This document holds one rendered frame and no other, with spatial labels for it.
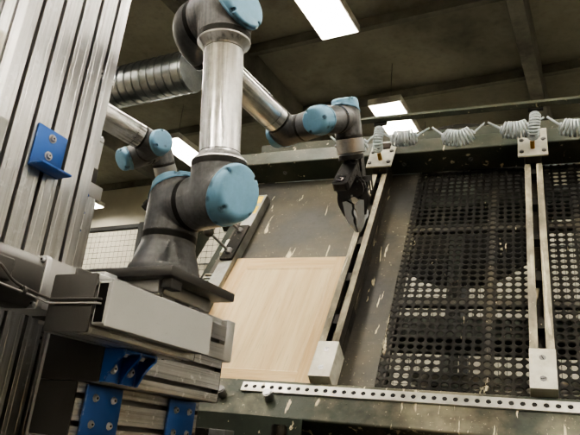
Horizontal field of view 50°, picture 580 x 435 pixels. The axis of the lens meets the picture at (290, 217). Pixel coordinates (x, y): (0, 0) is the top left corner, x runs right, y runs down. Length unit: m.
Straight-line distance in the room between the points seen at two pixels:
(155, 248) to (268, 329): 0.76
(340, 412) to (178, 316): 0.69
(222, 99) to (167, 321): 0.49
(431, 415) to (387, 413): 0.11
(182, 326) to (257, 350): 0.85
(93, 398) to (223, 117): 0.58
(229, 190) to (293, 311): 0.85
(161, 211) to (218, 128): 0.21
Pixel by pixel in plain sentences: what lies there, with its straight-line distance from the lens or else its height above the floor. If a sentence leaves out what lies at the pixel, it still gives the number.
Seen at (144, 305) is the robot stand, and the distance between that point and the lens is 0.99.
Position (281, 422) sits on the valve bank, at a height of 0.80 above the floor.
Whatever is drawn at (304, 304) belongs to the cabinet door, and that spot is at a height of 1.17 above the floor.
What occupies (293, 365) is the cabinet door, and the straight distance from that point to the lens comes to 1.82.
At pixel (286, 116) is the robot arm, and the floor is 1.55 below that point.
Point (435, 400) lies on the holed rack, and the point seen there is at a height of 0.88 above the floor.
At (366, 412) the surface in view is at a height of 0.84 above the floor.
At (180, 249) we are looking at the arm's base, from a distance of 1.28.
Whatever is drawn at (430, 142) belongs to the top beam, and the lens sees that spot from 2.52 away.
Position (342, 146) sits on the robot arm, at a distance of 1.68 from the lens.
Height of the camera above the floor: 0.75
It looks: 20 degrees up
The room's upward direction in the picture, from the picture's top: 6 degrees clockwise
